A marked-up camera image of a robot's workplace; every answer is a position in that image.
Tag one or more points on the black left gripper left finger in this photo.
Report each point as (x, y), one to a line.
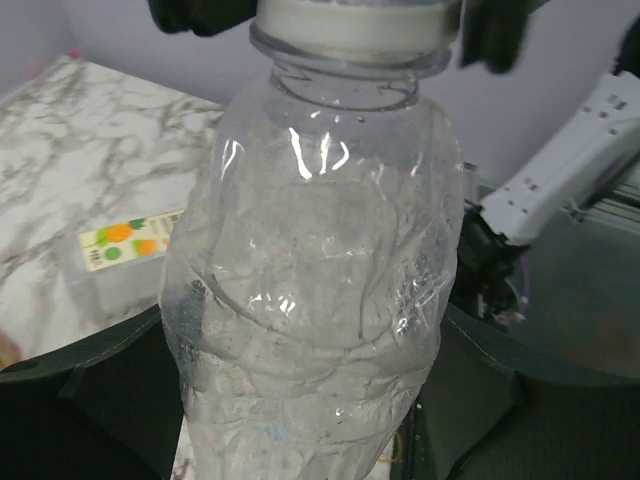
(105, 407)

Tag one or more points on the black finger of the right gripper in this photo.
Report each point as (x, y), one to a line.
(493, 33)
(204, 18)

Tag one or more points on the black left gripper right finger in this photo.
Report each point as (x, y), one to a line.
(493, 408)

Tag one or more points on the orange label clear bottle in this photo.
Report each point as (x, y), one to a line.
(116, 268)

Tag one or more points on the clear plastic bottle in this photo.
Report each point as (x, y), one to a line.
(304, 285)

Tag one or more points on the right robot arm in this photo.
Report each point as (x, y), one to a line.
(601, 138)

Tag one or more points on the yellow rubber band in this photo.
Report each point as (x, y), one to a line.
(393, 452)

